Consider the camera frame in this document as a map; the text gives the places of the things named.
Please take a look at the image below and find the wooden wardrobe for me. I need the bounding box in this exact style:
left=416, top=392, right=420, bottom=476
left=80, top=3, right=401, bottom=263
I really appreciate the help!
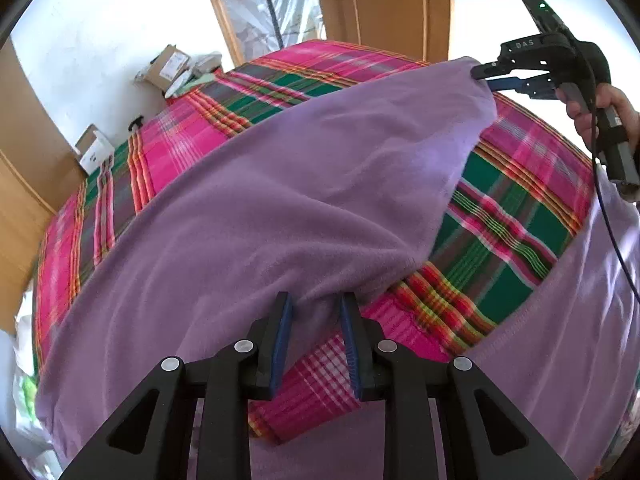
left=0, top=40, right=85, bottom=335

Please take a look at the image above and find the purple fleece sweater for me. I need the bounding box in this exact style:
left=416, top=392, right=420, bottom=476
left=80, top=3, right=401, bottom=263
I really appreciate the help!
left=36, top=44, right=639, bottom=479

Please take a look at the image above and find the small white cardboard box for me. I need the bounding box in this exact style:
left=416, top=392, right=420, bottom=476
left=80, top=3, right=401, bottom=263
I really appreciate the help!
left=74, top=124, right=115, bottom=176

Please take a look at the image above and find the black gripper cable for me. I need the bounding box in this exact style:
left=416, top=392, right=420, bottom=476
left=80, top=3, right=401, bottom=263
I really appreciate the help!
left=587, top=44, right=640, bottom=306

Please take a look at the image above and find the person's right hand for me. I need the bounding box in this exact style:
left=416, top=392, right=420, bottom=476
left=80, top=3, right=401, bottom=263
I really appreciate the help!
left=554, top=81, right=640, bottom=154

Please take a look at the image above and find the brown cardboard box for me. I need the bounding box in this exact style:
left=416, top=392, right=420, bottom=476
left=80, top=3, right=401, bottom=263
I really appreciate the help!
left=134, top=44, right=190, bottom=92

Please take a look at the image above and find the wooden door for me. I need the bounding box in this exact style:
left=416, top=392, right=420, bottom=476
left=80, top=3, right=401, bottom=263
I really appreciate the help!
left=319, top=0, right=454, bottom=63

